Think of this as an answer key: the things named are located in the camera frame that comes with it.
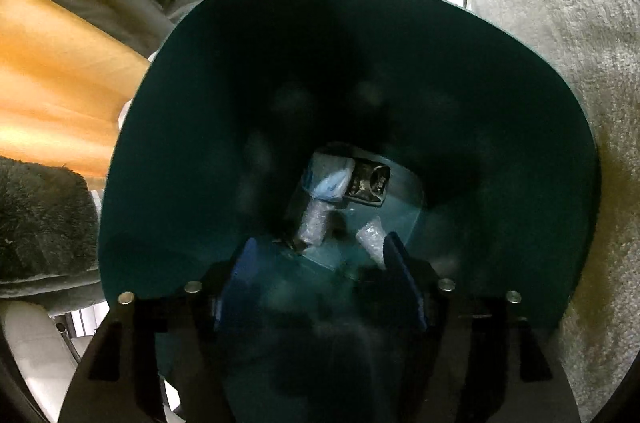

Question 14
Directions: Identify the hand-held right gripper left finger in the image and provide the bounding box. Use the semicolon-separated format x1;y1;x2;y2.
59;237;259;423

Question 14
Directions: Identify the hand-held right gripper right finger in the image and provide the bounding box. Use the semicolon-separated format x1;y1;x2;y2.
382;231;582;423

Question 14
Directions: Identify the small clear packet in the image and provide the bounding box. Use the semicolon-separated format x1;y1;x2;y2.
356;219;387;263

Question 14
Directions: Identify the clear bubble wrap piece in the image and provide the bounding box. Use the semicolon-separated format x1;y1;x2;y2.
295;198;336;254

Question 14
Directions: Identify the black snack packet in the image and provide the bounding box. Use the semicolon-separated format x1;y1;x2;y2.
347;157;392;208

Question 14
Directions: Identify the dark green trash bin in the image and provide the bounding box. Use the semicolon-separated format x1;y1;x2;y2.
98;0;601;423

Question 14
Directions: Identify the grey fluffy cloth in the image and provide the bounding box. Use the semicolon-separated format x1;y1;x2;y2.
0;156;102;300

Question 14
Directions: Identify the white smooth seat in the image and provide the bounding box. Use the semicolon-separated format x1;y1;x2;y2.
0;300;112;410

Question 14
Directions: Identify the orange curtain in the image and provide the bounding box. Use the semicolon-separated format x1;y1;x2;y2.
0;0;152;194

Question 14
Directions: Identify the grey fleece bed sheet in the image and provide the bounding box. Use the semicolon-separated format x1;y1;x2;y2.
455;0;640;423

